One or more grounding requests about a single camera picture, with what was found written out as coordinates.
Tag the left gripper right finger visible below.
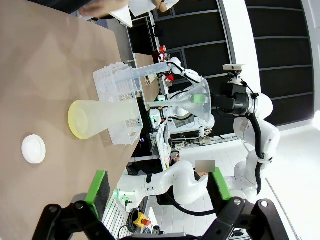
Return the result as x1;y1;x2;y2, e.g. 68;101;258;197
204;166;291;240

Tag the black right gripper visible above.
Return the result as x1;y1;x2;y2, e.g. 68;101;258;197
191;81;251;117

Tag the clear plastic funnel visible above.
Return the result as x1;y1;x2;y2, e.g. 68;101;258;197
147;79;213;123

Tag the white round flask cap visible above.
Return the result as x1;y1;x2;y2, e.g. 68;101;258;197
21;134;47;165

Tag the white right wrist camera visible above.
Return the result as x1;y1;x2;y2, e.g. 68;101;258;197
222;63;246;85

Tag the white side table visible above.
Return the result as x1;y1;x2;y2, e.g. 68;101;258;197
107;4;134;29

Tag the white perforated plastic basket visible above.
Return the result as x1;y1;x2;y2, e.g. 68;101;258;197
92;62;144;147

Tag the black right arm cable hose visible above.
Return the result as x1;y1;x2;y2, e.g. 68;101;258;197
249;112;266;196

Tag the red can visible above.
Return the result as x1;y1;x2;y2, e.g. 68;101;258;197
158;45;169;61

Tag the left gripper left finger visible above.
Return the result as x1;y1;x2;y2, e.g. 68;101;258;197
31;169;112;240

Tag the person's left hand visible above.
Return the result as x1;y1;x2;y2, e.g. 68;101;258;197
79;0;131;20

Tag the brown background work table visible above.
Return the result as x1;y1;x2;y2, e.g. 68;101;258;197
133;52;161;111

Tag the yellow emergency stop button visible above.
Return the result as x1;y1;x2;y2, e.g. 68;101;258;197
133;211;151;229

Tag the translucent plastic Erlenmeyer flask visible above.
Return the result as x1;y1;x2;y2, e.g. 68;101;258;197
67;99;141;141

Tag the clear plastic graduated cylinder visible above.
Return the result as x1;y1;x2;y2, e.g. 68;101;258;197
114;61;169;85

